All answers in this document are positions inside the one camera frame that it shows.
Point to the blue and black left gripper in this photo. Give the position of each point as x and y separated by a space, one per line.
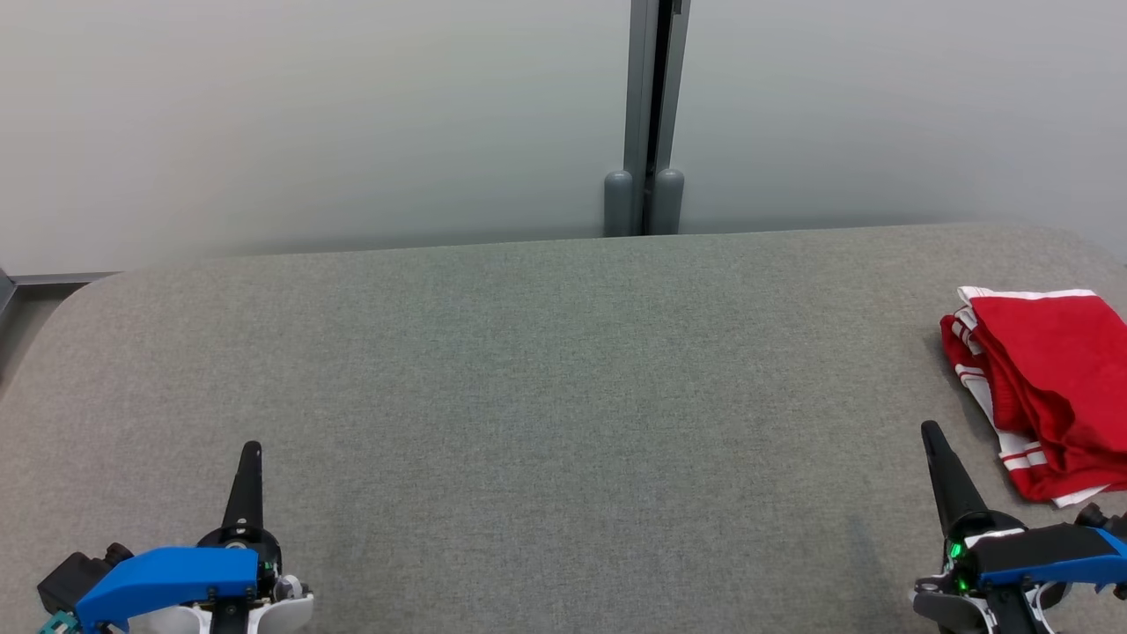
167 577

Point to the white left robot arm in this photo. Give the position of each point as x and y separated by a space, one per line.
282 615

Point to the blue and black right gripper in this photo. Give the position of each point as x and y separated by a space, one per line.
1039 555

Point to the red jersey with white sleeves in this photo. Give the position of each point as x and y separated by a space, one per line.
1021 467

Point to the grey metal floor rail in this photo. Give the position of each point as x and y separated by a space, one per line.
53 282

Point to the grey metal partition post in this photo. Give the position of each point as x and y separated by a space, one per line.
641 88

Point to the grey cylindrical post foot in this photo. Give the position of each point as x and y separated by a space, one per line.
618 207
669 204

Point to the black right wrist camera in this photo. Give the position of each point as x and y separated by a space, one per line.
1105 519

